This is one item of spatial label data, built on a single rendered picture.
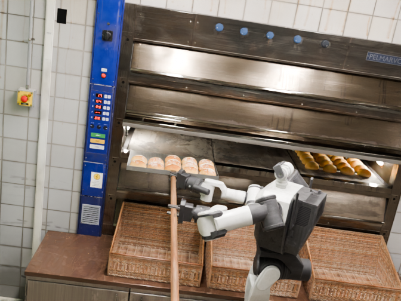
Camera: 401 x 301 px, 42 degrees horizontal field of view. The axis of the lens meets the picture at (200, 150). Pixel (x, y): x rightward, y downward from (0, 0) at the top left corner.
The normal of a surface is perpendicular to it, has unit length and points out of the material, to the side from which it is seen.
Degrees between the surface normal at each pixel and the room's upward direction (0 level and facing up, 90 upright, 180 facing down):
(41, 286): 91
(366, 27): 90
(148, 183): 70
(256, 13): 90
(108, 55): 90
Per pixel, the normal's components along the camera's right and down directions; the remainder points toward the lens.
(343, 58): 0.04, 0.33
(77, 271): 0.14, -0.94
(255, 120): 0.07, -0.04
